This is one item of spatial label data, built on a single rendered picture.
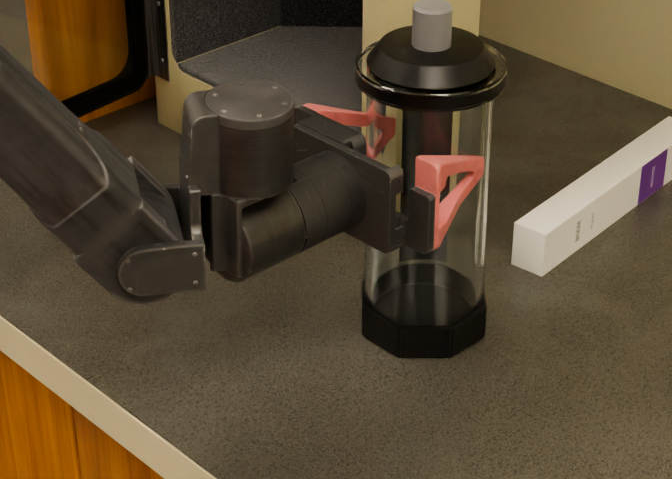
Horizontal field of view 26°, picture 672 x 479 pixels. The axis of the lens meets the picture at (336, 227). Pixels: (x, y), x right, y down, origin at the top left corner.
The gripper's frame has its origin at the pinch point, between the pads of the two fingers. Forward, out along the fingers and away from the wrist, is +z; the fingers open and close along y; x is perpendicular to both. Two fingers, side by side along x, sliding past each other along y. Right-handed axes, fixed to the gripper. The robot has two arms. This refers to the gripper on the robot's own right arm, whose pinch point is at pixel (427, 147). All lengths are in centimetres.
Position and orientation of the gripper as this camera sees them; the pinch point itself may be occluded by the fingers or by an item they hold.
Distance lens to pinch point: 107.5
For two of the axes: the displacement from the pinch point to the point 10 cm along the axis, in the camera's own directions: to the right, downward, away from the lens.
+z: 7.3, -3.5, 5.9
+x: 0.0, 8.6, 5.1
